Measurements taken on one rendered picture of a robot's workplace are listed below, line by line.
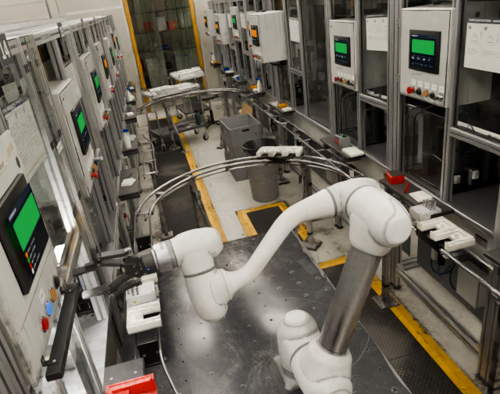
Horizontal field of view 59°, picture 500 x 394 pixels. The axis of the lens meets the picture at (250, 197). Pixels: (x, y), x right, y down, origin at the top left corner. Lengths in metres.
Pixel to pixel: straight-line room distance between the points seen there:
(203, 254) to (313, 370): 0.54
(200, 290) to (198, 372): 0.67
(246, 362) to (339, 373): 0.52
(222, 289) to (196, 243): 0.16
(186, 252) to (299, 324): 0.56
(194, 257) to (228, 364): 0.74
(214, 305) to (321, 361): 0.41
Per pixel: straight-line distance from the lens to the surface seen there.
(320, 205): 1.43
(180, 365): 2.01
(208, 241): 1.34
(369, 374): 1.89
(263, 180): 4.63
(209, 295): 1.36
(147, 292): 2.04
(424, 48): 2.49
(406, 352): 2.94
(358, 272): 1.40
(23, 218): 1.12
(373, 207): 1.32
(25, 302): 1.11
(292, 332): 1.68
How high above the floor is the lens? 2.06
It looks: 25 degrees down
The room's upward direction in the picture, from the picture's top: 8 degrees counter-clockwise
